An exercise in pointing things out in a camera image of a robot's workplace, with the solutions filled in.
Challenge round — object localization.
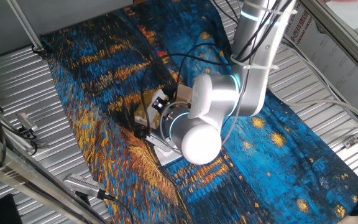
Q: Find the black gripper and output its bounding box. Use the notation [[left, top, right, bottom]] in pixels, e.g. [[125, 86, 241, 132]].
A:
[[151, 96, 180, 126]]

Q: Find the gold tissue pack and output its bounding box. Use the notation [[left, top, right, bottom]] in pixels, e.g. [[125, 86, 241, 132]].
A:
[[134, 89, 169, 129]]

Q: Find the loose white napkin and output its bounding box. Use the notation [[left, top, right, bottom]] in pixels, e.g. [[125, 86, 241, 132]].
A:
[[153, 141, 184, 167]]

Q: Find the beige wooden cube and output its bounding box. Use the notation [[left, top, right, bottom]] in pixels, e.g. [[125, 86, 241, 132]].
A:
[[175, 83, 195, 105]]

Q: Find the starry night painting tablecloth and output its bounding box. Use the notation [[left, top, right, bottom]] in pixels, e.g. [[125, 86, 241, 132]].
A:
[[40, 0, 358, 224]]

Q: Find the white board red lettering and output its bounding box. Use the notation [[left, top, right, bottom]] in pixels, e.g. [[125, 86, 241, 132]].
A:
[[286, 9, 358, 124]]

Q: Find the black flat device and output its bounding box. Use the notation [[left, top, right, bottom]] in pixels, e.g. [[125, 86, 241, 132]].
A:
[[0, 193, 23, 224]]

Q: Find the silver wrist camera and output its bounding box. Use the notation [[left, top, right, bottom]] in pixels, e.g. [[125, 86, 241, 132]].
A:
[[145, 129, 175, 154]]

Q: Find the black camera cable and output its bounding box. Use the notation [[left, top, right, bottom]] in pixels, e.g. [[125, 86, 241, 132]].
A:
[[0, 116, 39, 157], [103, 191, 135, 224]]

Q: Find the silver depth camera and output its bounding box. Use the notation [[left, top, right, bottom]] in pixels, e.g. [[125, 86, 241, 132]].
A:
[[62, 173, 113, 201], [15, 111, 39, 133]]

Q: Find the aluminium frame post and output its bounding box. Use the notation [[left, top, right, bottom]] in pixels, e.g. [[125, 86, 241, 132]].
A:
[[6, 0, 48, 58]]

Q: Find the aluminium frame beam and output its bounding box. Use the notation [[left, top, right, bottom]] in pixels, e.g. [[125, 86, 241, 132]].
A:
[[0, 126, 109, 224]]

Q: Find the white cable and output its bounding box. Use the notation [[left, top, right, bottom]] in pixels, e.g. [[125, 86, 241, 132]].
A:
[[267, 86, 358, 126]]

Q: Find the aluminium frame rail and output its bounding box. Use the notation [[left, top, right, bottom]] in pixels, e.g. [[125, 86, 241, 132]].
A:
[[298, 0, 358, 83]]

